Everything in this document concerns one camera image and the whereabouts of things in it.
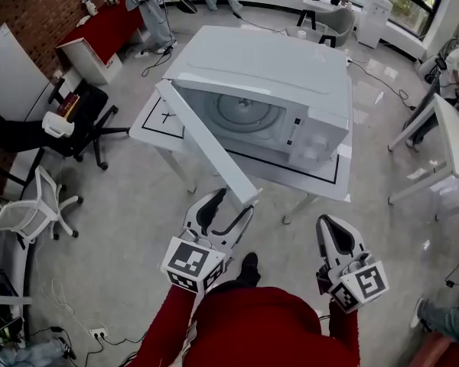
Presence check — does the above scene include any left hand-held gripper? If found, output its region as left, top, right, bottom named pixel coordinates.
left=160, top=187, right=255, bottom=294

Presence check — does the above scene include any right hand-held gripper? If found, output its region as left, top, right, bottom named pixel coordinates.
left=315, top=214, right=391, bottom=315

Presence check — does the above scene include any white microwave door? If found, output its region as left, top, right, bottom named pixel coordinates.
left=155, top=79, right=263, bottom=209

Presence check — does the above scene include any person's left forearm red sleeve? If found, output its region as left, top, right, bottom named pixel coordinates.
left=125, top=284, right=198, bottom=367

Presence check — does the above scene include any person's right forearm red sleeve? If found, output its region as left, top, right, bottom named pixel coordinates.
left=327, top=299, right=361, bottom=365

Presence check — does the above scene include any glass microwave turntable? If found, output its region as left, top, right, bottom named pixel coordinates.
left=209, top=93, right=281, bottom=134

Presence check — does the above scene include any white microwave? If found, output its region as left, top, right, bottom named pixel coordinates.
left=161, top=24, right=351, bottom=174

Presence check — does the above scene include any person's black shoe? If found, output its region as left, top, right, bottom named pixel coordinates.
left=236, top=252, right=262, bottom=287

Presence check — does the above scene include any white table with black outline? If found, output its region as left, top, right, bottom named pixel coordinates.
left=129, top=86, right=353, bottom=226

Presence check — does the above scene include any person's red top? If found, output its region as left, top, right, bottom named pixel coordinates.
left=181, top=285, right=336, bottom=367

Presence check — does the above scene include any red seat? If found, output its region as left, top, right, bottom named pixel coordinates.
left=408, top=330, right=459, bottom=367

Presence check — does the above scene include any white side table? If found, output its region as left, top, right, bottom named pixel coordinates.
left=387, top=93, right=459, bottom=222

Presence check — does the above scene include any black office chair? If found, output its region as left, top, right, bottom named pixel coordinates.
left=47, top=77, right=131, bottom=171

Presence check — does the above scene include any white hand-held device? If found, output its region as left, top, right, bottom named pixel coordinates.
left=41, top=110, right=76, bottom=139

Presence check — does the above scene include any red book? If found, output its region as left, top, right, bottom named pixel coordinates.
left=57, top=93, right=82, bottom=122

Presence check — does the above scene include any white mesh office chair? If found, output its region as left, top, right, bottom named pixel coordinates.
left=0, top=164, right=84, bottom=245

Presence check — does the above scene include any grey padded chair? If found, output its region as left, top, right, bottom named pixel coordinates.
left=285, top=7, right=357, bottom=49

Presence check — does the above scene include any red counter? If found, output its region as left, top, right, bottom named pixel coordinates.
left=56, top=0, right=145, bottom=68

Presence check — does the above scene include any white board panel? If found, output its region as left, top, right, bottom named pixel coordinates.
left=0, top=20, right=51, bottom=122

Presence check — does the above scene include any black floor cable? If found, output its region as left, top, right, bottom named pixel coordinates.
left=140, top=11, right=177, bottom=78
left=345, top=57, right=417, bottom=112

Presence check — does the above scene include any white floor cable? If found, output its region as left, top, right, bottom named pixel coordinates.
left=33, top=239, right=97, bottom=334

